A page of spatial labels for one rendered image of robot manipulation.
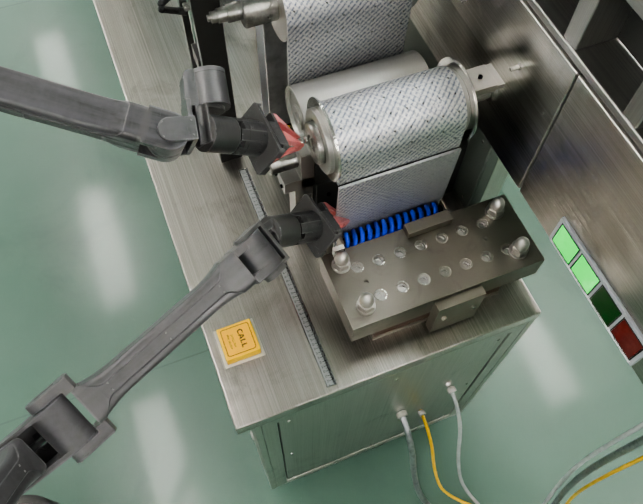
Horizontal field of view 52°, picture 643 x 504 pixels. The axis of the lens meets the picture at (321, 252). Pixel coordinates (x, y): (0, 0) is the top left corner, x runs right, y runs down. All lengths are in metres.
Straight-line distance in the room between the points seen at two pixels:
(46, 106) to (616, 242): 0.84
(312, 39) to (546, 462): 1.58
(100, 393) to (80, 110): 0.40
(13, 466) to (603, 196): 0.90
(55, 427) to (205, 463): 1.24
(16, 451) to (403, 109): 0.76
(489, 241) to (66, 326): 1.59
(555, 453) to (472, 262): 1.14
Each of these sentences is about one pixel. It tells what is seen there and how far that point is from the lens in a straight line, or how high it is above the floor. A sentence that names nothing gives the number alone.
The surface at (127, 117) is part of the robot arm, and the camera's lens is 0.98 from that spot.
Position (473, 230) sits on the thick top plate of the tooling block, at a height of 1.03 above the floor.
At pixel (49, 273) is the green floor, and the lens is 2.57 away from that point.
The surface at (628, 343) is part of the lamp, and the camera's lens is 1.14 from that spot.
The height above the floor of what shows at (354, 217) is 1.07.
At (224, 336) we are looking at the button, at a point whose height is 0.92.
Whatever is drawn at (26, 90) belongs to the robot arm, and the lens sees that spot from 1.00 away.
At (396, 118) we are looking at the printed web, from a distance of 1.11.
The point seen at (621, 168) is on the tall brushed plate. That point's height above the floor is 1.40.
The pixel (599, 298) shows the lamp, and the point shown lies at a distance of 1.15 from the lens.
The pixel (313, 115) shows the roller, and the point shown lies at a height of 1.30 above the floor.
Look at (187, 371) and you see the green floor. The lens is 2.29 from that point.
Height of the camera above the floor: 2.15
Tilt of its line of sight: 62 degrees down
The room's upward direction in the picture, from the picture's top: 2 degrees clockwise
